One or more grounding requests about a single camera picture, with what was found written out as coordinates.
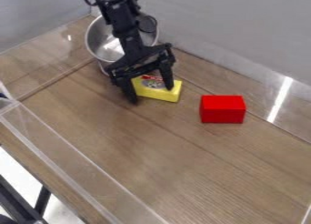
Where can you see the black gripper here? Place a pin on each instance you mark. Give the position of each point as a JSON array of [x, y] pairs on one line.
[[140, 59]]

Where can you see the yellow butter block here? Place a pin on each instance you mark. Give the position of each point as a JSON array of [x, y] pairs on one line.
[[149, 86]]

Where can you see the silver steel pot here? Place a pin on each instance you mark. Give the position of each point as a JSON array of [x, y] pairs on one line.
[[104, 46]]

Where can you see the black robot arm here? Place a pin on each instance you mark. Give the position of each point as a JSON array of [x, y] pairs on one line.
[[121, 14]]

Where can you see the red rectangular block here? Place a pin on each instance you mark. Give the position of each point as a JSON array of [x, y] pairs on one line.
[[222, 109]]

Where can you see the clear acrylic front barrier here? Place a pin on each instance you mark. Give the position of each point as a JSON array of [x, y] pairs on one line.
[[76, 178]]

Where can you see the black table leg frame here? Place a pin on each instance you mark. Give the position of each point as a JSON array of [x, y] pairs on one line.
[[20, 212]]

